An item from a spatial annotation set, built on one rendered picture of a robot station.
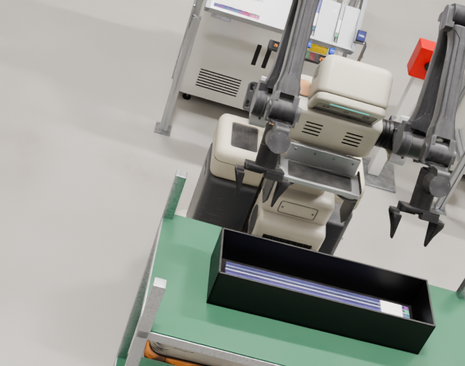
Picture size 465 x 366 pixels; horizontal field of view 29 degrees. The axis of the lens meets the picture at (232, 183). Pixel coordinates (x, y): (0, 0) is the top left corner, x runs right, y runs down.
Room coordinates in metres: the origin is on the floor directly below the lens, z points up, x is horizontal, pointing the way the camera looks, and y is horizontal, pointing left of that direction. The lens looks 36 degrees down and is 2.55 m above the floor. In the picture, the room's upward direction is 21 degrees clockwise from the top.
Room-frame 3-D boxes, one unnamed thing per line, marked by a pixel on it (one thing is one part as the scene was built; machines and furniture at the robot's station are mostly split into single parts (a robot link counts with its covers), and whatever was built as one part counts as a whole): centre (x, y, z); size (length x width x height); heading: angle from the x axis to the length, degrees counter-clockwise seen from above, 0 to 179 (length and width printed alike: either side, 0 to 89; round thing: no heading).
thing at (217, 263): (1.79, -0.31, 1.01); 0.57 x 0.17 x 0.11; 100
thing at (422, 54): (3.96, -0.66, 0.39); 0.24 x 0.24 x 0.78; 8
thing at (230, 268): (1.79, -0.31, 0.98); 0.51 x 0.07 x 0.03; 100
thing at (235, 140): (2.64, -0.16, 0.59); 0.55 x 0.34 x 0.83; 100
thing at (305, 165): (2.27, -0.23, 0.99); 0.28 x 0.16 x 0.22; 100
